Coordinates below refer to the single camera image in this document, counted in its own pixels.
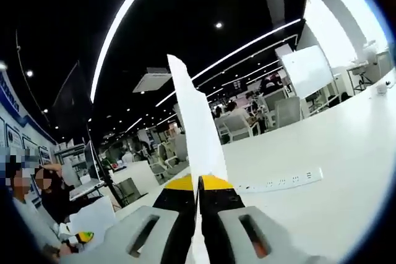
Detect hanging black monitor screen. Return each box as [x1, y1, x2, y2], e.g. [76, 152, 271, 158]
[51, 59, 93, 130]

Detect curved ceiling light strip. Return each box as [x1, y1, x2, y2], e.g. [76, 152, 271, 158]
[154, 18, 303, 108]

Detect white table power strip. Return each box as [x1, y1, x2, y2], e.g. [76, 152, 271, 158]
[235, 167, 324, 191]

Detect white side table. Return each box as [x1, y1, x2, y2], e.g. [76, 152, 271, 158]
[346, 59, 382, 95]

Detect white whiteboard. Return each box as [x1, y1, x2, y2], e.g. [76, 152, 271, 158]
[280, 45, 335, 100]

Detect person's left hand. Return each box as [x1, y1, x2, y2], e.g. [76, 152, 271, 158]
[41, 243, 62, 262]

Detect stack of white printing papers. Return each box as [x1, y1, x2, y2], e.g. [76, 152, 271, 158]
[166, 53, 229, 264]

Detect grey mesh office chair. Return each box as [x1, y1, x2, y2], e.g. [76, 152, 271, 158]
[274, 96, 303, 127]
[222, 115, 253, 143]

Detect open silver laptop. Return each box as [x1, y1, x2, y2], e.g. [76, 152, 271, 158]
[69, 140, 105, 200]

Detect ceiling air conditioner unit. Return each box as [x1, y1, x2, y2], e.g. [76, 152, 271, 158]
[132, 66, 173, 94]

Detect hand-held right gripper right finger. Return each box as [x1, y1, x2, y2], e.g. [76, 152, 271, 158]
[197, 173, 338, 264]

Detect straight ceiling light strip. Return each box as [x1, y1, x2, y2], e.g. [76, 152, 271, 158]
[89, 0, 165, 104]

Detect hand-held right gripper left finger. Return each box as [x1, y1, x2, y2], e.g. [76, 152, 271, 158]
[61, 173, 199, 264]

